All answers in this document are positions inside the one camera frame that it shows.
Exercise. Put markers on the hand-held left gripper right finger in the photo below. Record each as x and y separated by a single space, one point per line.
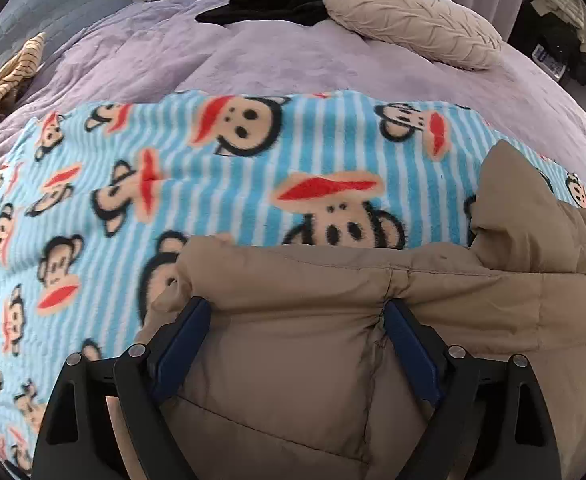
413 355

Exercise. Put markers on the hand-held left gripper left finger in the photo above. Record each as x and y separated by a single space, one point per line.
183 350

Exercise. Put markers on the tan puffer jacket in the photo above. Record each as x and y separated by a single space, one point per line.
298 310

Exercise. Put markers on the clothes pile on chair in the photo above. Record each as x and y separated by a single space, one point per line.
538 25

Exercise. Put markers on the monkey print striped blanket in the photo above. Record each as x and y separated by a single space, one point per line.
148 200

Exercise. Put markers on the purple bedspread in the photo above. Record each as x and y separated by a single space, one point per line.
223 55

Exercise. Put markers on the yellow striped garment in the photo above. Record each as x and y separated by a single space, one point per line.
3 95

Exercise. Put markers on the white and blue packet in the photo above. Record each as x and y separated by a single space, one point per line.
549 60

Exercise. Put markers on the round cream cushion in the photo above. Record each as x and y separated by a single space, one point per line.
413 20

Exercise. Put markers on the black cloth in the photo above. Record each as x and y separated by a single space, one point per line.
273 2

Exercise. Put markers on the grey padded headboard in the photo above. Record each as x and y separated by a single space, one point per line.
48 5

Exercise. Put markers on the hanging beige puffer jacket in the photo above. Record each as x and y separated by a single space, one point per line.
568 10

